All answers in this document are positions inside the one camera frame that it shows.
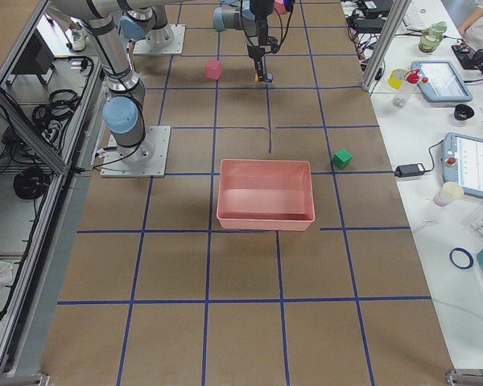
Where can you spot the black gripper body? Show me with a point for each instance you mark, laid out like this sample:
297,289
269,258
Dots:
260,21

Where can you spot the teach pendant near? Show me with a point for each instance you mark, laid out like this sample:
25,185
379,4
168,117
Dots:
462,162

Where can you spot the yellow tape roll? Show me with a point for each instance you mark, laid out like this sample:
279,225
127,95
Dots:
396,78

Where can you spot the green cube far right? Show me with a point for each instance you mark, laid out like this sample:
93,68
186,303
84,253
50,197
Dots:
342,158

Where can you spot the yellow push button switch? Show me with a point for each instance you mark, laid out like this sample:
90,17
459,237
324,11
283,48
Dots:
266,78

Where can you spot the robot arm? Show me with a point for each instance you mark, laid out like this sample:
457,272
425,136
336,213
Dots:
122,114
250,17

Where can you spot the pink cube near gripper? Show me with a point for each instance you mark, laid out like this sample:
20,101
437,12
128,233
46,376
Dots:
280,7

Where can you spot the small black power adapter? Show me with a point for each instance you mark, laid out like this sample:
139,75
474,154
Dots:
409,170

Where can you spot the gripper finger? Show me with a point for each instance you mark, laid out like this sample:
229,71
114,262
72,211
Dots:
261,71
256,71

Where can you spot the pink plastic bin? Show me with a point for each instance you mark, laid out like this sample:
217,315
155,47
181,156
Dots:
270,195

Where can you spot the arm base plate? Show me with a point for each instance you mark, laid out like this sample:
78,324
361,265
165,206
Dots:
148,160
168,40

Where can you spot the teach pendant far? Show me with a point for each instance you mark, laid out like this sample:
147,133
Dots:
444,83

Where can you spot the aluminium frame post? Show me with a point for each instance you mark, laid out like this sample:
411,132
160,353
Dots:
397,11

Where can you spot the pink cube centre front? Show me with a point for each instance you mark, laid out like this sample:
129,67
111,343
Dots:
213,70

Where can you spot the teach pendant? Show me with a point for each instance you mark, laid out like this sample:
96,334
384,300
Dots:
444,83
462,162

